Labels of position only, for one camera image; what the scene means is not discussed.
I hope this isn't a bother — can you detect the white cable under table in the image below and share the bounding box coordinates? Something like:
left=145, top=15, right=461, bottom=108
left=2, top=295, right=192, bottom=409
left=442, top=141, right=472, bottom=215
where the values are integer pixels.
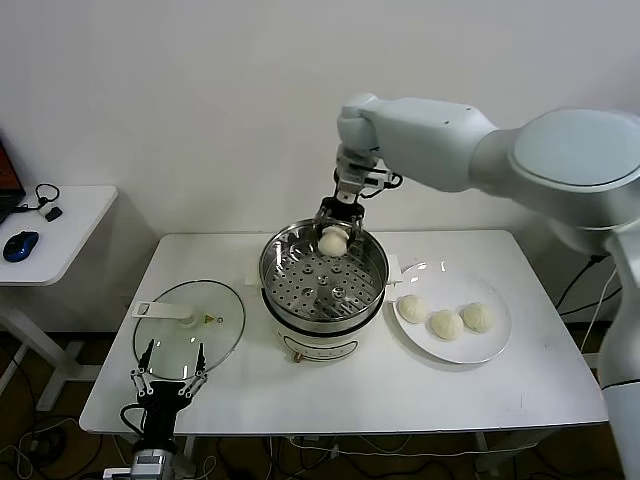
left=289, top=433, right=416, bottom=457

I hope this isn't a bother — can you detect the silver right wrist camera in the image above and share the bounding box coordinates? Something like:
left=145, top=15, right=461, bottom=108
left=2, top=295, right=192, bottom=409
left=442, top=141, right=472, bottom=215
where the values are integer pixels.
left=335, top=164, right=365, bottom=202

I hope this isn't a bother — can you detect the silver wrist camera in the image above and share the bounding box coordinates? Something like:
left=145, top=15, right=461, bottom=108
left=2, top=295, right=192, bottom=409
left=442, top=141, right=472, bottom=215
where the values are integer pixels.
left=335, top=164, right=365, bottom=202
left=130, top=446, right=177, bottom=471

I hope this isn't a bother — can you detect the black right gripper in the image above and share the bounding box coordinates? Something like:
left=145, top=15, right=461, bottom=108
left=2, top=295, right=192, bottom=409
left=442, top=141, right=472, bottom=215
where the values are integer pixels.
left=312, top=197, right=366, bottom=247

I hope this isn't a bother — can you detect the black hanging cable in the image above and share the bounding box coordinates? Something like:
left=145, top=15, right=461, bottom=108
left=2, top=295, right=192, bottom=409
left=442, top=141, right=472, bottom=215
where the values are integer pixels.
left=556, top=253, right=610, bottom=317

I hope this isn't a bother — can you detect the black laptop red screen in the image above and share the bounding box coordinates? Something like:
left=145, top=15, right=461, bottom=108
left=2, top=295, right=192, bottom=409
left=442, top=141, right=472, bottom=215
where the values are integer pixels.
left=0, top=128, right=27, bottom=224

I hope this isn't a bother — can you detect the white round plate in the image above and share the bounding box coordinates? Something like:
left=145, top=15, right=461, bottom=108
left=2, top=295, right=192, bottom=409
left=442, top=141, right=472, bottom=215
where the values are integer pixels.
left=392, top=259, right=513, bottom=365

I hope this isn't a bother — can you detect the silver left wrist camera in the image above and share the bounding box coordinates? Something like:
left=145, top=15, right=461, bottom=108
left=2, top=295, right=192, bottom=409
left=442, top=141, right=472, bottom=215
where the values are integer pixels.
left=130, top=446, right=177, bottom=471

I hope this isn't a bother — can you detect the white hanging cable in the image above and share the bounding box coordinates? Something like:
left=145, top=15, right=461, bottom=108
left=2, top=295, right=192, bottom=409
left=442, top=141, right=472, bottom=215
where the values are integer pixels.
left=582, top=264, right=620, bottom=351

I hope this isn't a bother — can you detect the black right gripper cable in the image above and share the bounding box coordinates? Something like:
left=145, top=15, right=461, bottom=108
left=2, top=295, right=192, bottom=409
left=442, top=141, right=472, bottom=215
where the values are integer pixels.
left=364, top=168, right=403, bottom=194

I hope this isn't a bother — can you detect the white steamed baozi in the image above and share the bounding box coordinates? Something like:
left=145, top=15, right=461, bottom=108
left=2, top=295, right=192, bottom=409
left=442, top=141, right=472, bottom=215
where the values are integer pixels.
left=398, top=293, right=430, bottom=325
left=460, top=302, right=497, bottom=334
left=318, top=225, right=350, bottom=259
left=424, top=308, right=465, bottom=342

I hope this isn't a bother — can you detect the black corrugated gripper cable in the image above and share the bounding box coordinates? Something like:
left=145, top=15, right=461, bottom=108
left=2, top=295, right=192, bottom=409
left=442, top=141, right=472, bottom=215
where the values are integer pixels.
left=118, top=402, right=147, bottom=442

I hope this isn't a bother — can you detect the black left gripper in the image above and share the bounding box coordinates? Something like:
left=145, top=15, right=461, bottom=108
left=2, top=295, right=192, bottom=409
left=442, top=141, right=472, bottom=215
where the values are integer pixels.
left=130, top=338, right=209, bottom=449

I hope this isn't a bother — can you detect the white electric cooker base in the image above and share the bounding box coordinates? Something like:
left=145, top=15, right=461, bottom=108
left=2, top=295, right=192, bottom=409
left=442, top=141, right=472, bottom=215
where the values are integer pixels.
left=259, top=284, right=389, bottom=364

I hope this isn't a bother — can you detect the black earphone cable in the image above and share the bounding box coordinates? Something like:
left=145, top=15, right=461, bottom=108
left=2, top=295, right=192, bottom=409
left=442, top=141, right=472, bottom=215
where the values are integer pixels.
left=9, top=182, right=62, bottom=215

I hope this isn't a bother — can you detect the glass lid white handle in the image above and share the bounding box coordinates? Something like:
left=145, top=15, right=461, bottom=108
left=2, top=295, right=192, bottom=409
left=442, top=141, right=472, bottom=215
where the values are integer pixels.
left=131, top=278, right=247, bottom=378

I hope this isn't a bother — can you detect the blue computer mouse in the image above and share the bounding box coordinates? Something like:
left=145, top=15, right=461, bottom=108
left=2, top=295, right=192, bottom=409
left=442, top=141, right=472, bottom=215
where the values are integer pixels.
left=2, top=230, right=40, bottom=263

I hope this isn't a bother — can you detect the stainless steel steamer basket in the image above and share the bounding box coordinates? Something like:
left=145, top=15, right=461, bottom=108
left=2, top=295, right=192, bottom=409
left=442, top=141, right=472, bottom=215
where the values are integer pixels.
left=243, top=218, right=402, bottom=321

